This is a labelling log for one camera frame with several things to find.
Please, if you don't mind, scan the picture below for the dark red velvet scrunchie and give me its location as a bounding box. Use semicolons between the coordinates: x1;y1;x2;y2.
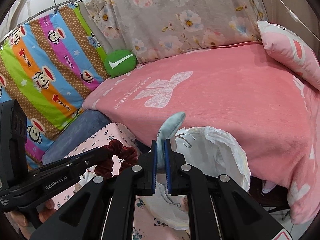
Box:
94;139;138;179

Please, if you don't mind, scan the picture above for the grey floral sheet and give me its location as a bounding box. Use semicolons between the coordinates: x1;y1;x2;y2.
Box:
80;0;267;63

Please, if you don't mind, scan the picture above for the light blue drawstring bag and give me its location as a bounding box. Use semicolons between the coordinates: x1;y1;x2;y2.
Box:
156;112;185;174

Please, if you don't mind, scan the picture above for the person's left hand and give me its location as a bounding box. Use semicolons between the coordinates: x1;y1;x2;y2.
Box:
1;198;56;239

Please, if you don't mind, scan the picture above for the colourful monkey print quilt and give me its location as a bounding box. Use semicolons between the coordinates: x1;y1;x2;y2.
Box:
1;2;108;169

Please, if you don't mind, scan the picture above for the blue velvet cushion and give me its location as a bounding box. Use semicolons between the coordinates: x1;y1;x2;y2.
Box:
42;110;112;165

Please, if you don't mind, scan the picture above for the pink bed blanket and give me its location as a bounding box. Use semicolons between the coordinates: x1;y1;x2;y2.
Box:
83;43;319;224

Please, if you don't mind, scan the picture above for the thin white cable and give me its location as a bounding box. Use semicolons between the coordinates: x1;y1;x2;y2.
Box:
261;0;320;42

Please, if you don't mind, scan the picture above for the green checkmark cushion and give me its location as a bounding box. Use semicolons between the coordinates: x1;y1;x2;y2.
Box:
104;50;137;78

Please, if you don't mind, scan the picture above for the pink patterned pillow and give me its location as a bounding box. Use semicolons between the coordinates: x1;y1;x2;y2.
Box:
257;21;319;89

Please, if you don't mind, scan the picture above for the white-lined trash bin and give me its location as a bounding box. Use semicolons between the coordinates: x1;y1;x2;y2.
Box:
142;126;251;230

